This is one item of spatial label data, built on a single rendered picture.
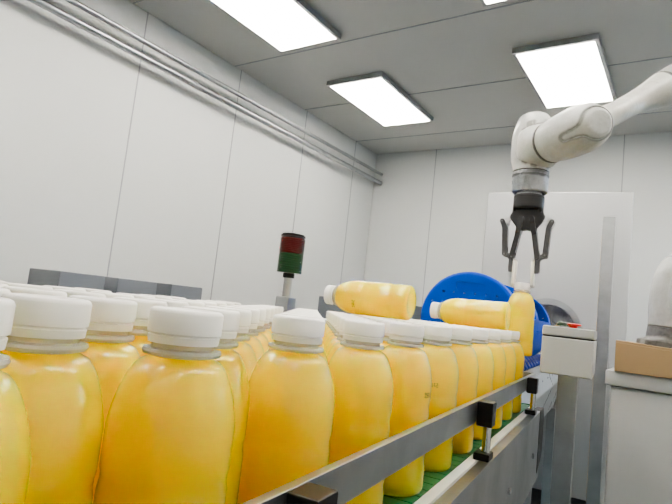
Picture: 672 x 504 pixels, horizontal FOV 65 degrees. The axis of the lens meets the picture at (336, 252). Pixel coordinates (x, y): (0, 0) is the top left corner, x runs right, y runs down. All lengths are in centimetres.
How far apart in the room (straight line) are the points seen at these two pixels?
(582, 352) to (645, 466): 57
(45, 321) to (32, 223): 411
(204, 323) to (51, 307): 7
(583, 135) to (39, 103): 385
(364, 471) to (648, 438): 131
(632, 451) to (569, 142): 86
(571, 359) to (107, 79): 422
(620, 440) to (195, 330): 151
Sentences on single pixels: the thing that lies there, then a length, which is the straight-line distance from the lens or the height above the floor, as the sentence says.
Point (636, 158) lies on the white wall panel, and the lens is 692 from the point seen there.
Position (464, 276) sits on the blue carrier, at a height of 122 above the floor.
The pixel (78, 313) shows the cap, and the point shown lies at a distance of 27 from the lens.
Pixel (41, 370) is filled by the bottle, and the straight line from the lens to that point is 27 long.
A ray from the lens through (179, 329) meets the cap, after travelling 28.
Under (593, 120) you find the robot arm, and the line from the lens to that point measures 129.
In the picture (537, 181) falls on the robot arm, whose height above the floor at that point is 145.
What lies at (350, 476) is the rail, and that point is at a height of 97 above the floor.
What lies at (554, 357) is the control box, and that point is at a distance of 121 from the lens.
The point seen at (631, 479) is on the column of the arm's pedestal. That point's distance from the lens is 172.
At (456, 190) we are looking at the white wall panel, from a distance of 731.
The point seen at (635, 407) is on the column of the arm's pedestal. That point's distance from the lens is 169.
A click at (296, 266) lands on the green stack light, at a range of 132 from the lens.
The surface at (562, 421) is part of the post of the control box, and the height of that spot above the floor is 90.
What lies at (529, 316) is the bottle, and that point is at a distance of 138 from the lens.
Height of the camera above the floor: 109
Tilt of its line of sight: 6 degrees up
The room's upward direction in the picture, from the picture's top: 6 degrees clockwise
